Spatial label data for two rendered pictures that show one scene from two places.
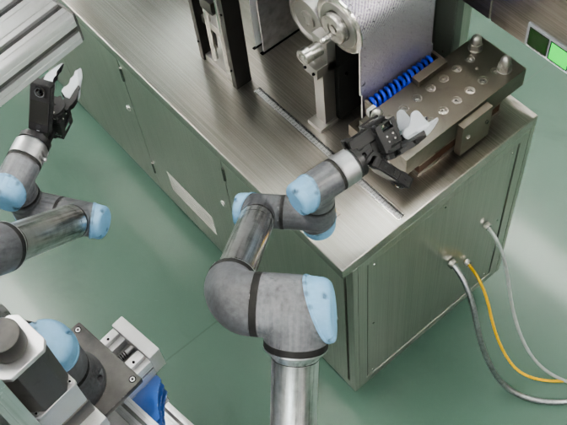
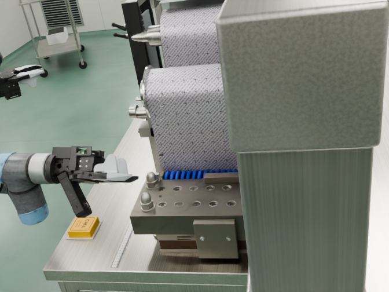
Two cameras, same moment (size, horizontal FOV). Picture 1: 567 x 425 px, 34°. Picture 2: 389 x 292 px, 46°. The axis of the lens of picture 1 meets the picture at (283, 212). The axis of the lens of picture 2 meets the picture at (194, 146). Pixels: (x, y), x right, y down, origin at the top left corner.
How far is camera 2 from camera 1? 166 cm
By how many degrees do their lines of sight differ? 43
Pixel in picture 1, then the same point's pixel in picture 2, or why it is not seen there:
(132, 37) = not seen: hidden behind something
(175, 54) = not seen: hidden behind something
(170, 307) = not seen: outside the picture
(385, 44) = (180, 126)
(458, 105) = (209, 207)
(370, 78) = (169, 153)
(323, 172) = (19, 155)
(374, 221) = (99, 257)
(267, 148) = (120, 185)
